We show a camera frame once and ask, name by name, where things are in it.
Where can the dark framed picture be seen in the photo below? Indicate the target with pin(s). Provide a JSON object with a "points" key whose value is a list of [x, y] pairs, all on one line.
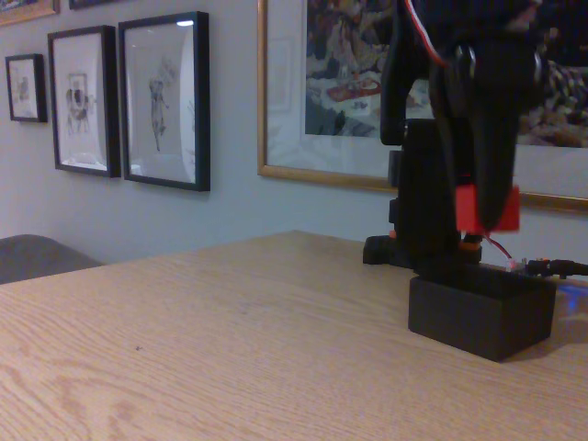
{"points": [[92, 3]]}

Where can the red cube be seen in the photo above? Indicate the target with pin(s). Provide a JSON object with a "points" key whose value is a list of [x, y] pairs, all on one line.
{"points": [[466, 206]]}

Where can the grey upholstered chair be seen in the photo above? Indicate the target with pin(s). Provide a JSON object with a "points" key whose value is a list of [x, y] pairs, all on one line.
{"points": [[37, 257]]}

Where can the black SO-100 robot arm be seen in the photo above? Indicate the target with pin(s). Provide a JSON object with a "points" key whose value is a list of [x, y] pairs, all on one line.
{"points": [[422, 184]]}

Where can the large black framed drawing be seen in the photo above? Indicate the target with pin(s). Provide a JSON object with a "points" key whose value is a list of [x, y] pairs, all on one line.
{"points": [[161, 101]]}

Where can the small controller circuit board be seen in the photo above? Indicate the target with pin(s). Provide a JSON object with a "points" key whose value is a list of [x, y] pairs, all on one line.
{"points": [[516, 265]]}

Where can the gold framed picture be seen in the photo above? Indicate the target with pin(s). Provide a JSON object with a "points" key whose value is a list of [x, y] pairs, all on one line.
{"points": [[23, 11]]}

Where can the medium black framed drawing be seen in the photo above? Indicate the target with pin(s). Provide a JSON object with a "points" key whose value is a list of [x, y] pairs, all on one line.
{"points": [[78, 101]]}

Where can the small black framed drawing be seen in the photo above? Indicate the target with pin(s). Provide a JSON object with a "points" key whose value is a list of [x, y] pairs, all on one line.
{"points": [[25, 87]]}

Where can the black box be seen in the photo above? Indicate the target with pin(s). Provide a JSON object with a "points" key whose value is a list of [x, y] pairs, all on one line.
{"points": [[478, 321]]}

